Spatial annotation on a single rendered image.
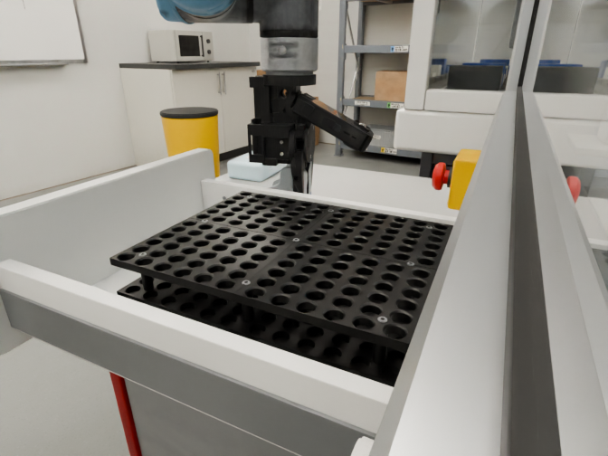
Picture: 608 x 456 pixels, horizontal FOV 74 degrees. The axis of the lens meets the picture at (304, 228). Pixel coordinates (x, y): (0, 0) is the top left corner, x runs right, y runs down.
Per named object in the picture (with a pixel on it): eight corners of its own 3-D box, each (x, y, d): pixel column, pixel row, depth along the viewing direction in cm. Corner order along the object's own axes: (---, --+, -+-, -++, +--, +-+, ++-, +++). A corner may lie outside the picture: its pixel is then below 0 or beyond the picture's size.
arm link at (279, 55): (322, 39, 55) (311, 37, 48) (321, 75, 57) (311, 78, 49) (269, 39, 56) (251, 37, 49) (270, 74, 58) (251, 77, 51)
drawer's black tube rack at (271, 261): (124, 327, 33) (109, 257, 30) (245, 242, 47) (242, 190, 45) (397, 432, 24) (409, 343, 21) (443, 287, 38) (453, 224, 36)
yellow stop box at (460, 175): (441, 209, 57) (449, 157, 54) (449, 194, 62) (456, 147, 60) (480, 214, 54) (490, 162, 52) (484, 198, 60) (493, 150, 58)
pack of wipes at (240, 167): (261, 183, 94) (261, 164, 92) (226, 178, 97) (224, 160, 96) (289, 167, 107) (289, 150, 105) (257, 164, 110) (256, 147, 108)
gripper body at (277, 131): (264, 155, 63) (261, 72, 58) (318, 157, 62) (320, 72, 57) (248, 167, 56) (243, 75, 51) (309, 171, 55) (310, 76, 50)
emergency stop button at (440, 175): (428, 192, 58) (432, 165, 56) (433, 185, 61) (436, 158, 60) (451, 195, 57) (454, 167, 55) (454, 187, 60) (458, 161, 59)
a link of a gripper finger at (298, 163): (296, 191, 61) (296, 133, 57) (308, 192, 60) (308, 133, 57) (289, 202, 56) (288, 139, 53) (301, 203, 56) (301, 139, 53)
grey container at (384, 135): (356, 144, 430) (357, 128, 423) (368, 138, 454) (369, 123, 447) (393, 148, 411) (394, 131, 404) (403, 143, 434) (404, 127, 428)
